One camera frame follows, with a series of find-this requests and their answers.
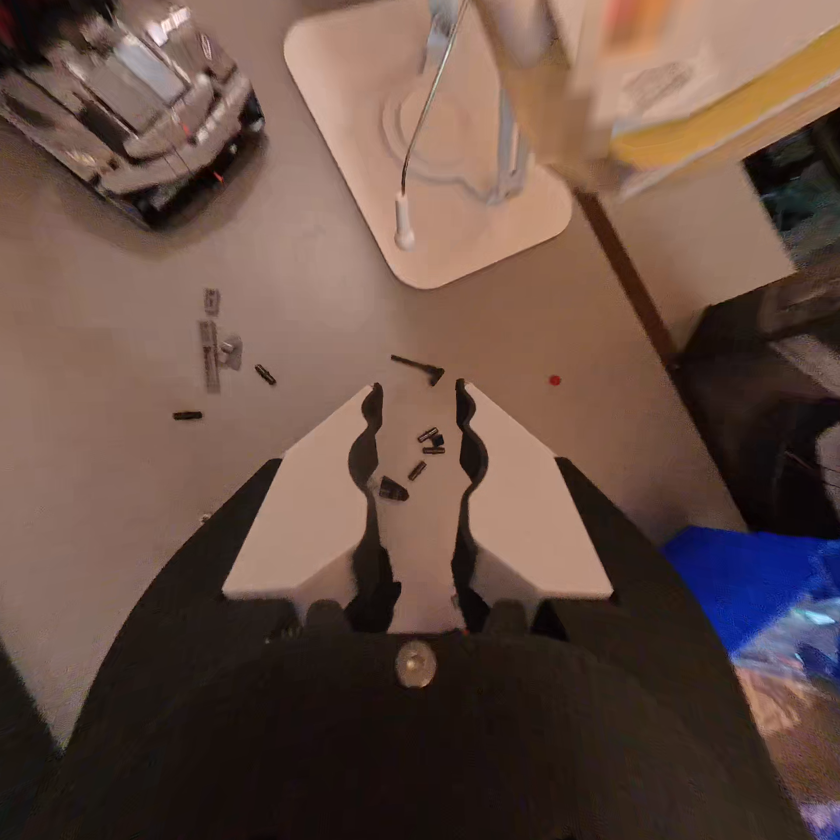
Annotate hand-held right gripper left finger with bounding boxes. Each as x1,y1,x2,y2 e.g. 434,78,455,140
222,382,403,634

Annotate lego car model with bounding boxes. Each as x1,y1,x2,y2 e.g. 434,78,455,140
0,0,266,231

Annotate blue plastic bin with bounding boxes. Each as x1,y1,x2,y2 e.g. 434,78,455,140
663,525,840,651

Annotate scattered small lego pieces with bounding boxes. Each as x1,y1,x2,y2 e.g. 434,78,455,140
172,287,447,503

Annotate white metal book stand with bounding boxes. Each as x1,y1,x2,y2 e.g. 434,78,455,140
283,0,621,291

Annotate lego instruction booklet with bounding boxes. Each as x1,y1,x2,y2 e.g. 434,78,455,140
571,0,840,173

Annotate black lego set box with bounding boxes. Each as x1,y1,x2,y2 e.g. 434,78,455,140
669,262,840,539

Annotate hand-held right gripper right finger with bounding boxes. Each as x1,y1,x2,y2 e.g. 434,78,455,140
450,378,615,634

